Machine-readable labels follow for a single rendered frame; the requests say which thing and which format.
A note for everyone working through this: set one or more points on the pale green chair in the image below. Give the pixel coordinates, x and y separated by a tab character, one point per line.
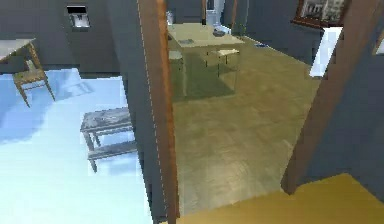
175	55

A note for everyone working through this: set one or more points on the wooden chair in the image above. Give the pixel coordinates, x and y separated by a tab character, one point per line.
30	76

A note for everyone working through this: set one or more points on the white stool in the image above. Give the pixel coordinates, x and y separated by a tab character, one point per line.
228	52

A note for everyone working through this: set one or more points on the grey flat object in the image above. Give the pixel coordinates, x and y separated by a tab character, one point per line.
186	42

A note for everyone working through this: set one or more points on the pale green table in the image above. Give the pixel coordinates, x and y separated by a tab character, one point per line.
200	35

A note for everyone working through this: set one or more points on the dark dish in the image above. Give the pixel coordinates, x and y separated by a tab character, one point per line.
218	33

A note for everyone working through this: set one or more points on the grey two-tier bench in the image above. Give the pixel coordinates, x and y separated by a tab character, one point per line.
106	120

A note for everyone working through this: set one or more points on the small blue object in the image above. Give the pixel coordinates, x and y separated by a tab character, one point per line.
261	44

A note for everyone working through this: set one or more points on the brown framed window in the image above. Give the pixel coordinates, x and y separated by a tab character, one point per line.
321	11

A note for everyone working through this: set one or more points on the white top wooden table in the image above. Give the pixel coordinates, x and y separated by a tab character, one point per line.
13	46

